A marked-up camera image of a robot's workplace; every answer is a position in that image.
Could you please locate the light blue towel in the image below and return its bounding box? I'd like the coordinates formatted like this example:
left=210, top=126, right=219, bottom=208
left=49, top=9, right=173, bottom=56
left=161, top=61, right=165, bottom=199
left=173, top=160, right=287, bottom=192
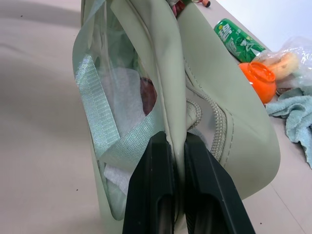
left=265, top=71, right=312, bottom=170

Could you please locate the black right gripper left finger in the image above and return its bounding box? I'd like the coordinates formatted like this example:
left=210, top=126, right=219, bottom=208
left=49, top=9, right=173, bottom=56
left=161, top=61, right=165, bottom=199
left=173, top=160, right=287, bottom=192
left=121, top=131, right=176, bottom=234

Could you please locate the clear plastic bag with bread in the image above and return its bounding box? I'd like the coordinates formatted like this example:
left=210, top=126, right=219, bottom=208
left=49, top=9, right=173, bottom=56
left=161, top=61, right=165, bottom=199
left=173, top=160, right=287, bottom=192
left=255, top=36, right=312, bottom=89

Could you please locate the white cloth inside pouch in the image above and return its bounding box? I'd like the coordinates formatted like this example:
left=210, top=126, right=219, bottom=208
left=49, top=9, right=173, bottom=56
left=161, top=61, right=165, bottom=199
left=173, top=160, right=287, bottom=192
left=103, top=67, right=145, bottom=195

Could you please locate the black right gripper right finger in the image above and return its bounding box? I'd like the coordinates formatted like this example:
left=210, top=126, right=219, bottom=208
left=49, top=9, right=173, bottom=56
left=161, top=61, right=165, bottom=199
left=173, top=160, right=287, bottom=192
left=183, top=133, right=245, bottom=234

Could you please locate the pale green zip pouch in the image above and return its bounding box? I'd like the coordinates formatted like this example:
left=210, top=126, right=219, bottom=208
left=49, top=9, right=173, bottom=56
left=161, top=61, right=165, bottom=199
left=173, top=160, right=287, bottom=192
left=72, top=0, right=275, bottom=221

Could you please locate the green soda can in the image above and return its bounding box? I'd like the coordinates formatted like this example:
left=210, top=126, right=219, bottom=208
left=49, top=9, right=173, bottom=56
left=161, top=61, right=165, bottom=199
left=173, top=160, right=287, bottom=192
left=214, top=18, right=267, bottom=62

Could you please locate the colourful toy figure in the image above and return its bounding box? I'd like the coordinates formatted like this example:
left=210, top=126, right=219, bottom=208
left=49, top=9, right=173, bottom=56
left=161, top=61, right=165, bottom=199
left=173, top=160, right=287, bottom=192
left=170, top=0, right=212, bottom=18

